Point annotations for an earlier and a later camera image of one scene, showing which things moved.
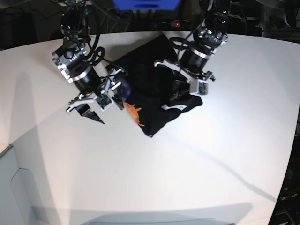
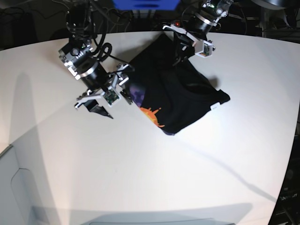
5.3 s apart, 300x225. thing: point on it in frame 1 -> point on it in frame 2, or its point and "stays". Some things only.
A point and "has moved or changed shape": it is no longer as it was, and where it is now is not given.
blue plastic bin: [146, 4] stays
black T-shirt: [148, 99] has moved or changed shape
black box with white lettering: [286, 211] stays
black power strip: [177, 23] stays
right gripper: [191, 65] -> [196, 28]
